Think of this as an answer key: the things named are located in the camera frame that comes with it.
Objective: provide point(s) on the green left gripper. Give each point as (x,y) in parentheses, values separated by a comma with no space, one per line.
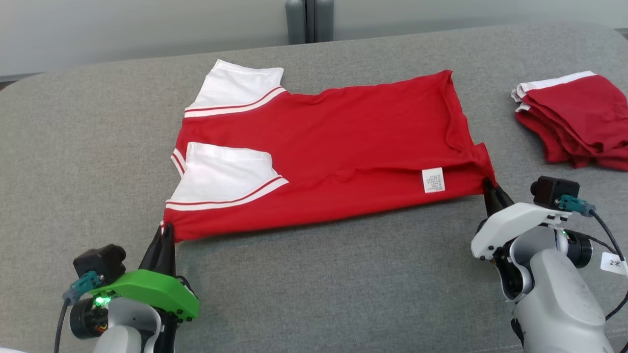
(152,291)

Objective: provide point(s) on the grey metal double post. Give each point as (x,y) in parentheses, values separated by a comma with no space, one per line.
(309,22)

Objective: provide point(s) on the red white jersey shirt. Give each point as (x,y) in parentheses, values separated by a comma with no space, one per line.
(343,147)

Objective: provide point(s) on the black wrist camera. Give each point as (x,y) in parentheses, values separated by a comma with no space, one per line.
(554,191)
(98,262)

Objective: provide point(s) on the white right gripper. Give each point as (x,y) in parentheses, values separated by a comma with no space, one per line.
(515,223)

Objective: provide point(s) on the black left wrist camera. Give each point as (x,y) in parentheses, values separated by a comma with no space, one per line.
(98,262)

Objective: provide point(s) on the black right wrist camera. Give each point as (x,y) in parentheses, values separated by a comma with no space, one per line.
(554,191)

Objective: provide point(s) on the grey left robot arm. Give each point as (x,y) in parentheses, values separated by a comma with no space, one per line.
(122,333)

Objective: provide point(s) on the red white basketball shorts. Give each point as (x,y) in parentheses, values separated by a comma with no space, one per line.
(579,122)

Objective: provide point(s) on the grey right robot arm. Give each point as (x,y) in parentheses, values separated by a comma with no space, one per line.
(554,304)

